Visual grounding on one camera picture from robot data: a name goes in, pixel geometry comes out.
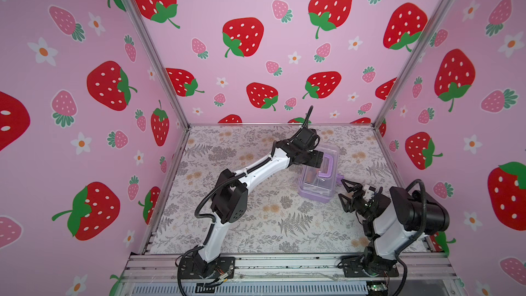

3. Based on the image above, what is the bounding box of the purple plastic tool box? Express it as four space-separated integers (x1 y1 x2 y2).
298 143 343 203

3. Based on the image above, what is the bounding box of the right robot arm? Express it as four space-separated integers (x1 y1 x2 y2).
338 179 450 275

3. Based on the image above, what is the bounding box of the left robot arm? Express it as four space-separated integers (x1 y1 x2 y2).
182 124 323 278

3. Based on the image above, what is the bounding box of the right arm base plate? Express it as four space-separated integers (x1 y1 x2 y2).
337 256 399 278

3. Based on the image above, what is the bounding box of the aluminium front rail frame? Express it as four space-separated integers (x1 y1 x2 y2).
115 253 467 295

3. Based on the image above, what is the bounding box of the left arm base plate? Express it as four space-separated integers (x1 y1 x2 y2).
178 255 236 280

